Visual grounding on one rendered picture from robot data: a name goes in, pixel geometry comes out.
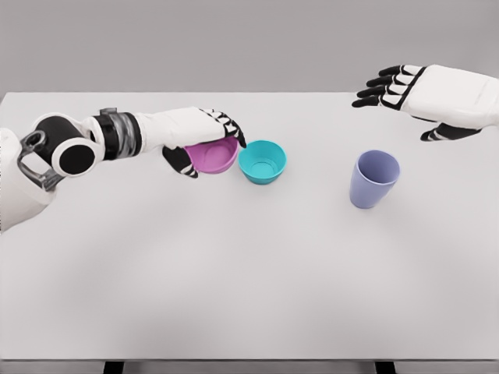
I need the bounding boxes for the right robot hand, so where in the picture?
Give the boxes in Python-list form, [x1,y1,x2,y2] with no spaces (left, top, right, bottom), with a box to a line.
[351,64,495,143]

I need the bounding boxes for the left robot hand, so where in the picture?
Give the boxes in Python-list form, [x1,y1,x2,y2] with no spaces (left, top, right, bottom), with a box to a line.
[161,106,247,179]

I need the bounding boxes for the pink bowl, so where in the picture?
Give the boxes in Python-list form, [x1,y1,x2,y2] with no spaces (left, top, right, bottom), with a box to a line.
[182,136,239,175]

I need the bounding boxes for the teal bowl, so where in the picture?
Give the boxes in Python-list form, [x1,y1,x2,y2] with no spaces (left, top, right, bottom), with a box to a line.
[238,140,288,186]

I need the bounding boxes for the lavender cup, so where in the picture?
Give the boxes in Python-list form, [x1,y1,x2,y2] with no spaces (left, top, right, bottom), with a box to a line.
[349,150,401,210]

